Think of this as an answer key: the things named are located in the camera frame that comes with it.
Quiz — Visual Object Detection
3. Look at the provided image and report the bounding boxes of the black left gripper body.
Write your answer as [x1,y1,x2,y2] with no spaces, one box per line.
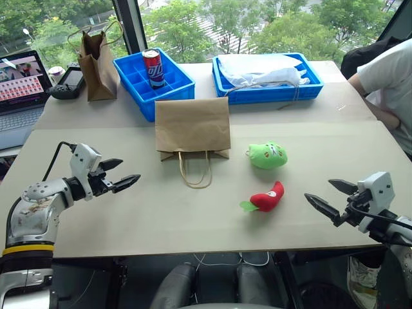
[87,166,114,197]

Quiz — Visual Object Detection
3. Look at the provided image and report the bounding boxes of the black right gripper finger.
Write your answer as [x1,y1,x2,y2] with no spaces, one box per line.
[304,192,342,223]
[328,178,359,196]

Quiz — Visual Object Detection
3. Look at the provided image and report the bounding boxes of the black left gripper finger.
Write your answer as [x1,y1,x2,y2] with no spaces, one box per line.
[100,158,124,173]
[111,174,142,194]

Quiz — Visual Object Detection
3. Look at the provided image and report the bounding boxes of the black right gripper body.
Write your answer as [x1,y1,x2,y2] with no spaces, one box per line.
[333,190,371,228]

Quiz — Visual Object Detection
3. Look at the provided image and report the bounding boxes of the flat brown paper bag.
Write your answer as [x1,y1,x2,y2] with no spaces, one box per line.
[154,96,232,190]

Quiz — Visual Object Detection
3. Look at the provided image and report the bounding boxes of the red chili plush toy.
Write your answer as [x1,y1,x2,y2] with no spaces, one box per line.
[239,180,286,214]

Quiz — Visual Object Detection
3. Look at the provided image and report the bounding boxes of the white sneaker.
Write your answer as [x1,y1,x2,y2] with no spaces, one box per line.
[346,256,381,309]

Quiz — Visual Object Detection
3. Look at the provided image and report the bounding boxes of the green plush toy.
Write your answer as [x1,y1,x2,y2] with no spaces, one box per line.
[246,140,289,170]

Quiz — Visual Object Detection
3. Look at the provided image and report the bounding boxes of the blue divided plastic crate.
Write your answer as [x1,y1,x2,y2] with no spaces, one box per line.
[112,48,196,123]

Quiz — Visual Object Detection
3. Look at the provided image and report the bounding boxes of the black handheld game console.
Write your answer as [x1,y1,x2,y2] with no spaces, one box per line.
[48,62,86,100]

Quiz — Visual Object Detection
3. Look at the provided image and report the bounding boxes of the dark rounded robot leg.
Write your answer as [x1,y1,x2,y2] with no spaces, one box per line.
[236,263,278,306]
[149,261,198,309]

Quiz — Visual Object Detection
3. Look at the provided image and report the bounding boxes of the red soda can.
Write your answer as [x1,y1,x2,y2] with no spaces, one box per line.
[142,48,167,90]

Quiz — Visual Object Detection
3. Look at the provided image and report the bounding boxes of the white cup with lid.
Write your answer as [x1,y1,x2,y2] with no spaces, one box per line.
[48,66,67,86]

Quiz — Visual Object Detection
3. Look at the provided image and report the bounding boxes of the grey laptop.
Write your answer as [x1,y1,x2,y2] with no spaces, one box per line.
[0,50,53,151]

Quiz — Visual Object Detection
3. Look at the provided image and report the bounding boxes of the person in white shirt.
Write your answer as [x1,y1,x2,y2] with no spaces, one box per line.
[340,35,412,162]

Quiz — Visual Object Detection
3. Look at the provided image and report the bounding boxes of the blue shallow plastic crate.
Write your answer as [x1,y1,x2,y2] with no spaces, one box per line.
[211,52,324,106]

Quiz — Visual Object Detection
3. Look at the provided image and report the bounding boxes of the white plastic bags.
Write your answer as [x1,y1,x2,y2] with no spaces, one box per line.
[217,53,311,89]

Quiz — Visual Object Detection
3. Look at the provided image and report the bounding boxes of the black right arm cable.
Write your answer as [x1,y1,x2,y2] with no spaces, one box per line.
[348,199,412,231]

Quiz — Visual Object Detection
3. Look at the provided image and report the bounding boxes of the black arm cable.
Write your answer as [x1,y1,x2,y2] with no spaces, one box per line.
[348,199,412,231]
[42,141,77,182]

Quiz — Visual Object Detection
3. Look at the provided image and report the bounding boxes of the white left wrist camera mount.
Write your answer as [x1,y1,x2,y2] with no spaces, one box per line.
[69,143,102,201]

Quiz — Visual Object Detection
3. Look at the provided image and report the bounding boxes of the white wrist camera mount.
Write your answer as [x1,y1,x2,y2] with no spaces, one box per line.
[355,171,396,234]
[69,143,102,201]

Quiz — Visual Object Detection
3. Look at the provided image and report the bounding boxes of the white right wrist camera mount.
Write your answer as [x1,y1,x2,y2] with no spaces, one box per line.
[355,171,396,234]

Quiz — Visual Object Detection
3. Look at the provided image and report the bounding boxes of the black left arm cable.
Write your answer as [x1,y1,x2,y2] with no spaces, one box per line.
[42,141,77,182]

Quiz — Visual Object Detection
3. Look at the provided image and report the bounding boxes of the white cable under table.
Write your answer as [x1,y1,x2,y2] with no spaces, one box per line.
[192,251,270,268]

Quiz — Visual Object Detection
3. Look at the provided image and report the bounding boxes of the black window frame post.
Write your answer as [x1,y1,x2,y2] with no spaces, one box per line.
[111,0,149,56]

